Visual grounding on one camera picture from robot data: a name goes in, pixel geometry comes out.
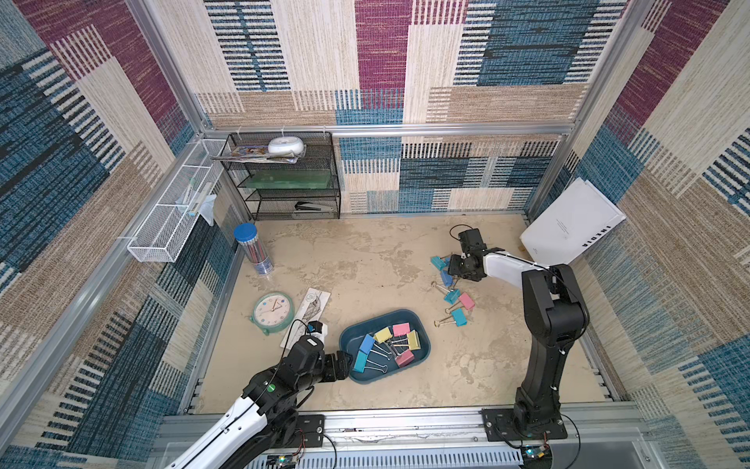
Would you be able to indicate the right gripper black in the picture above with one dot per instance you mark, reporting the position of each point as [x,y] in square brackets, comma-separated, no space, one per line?
[459,267]

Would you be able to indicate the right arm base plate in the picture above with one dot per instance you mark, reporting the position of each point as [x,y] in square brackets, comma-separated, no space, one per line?
[502,424]

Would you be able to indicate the clear tube of coloured pencils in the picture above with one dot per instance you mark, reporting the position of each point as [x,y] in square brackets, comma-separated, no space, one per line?
[249,240]

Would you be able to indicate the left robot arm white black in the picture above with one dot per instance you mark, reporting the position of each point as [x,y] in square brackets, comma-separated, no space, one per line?
[266,413]

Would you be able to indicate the magazine on shelf top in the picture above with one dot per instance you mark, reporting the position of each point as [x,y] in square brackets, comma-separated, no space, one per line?
[259,155]

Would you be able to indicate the teal binder clip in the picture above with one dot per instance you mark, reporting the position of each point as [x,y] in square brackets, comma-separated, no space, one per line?
[440,263]
[362,364]
[456,317]
[452,296]

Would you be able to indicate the pink binder clip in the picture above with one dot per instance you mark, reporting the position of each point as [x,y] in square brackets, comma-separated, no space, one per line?
[465,301]
[404,359]
[402,329]

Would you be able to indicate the teal plastic storage box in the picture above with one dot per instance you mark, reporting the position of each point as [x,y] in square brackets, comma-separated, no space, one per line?
[352,336]

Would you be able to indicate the pink binder clip on table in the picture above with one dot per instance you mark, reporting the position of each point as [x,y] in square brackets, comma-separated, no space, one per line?
[465,301]

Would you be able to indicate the white binder folder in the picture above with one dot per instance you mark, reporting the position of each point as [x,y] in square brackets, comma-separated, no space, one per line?
[575,221]

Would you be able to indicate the white wire wall basket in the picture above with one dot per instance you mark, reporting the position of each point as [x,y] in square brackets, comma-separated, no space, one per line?
[187,198]

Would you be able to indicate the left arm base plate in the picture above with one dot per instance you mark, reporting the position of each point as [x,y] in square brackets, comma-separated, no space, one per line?
[307,433]

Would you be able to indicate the black stapler on shelf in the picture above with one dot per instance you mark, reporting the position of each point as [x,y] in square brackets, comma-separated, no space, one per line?
[309,206]

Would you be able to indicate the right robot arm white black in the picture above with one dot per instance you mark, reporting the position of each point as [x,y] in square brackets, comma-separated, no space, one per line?
[556,316]

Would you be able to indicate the black mesh shelf rack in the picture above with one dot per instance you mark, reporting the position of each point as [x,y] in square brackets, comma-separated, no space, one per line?
[269,205]

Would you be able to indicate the white round device on shelf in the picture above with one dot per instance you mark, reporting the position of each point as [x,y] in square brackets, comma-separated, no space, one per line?
[286,146]

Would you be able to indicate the green tray on shelf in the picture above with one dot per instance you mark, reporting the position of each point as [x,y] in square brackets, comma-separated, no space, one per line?
[288,180]

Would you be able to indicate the green round clock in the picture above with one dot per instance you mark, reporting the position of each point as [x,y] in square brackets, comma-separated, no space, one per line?
[273,313]

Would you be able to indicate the white packaged item flat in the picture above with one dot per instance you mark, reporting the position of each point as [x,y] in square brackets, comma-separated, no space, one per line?
[311,310]

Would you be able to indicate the yellow binder clip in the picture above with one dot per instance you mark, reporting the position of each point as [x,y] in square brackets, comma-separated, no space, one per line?
[383,337]
[409,342]

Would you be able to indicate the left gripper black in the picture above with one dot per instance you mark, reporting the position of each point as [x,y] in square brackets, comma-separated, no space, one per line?
[342,369]

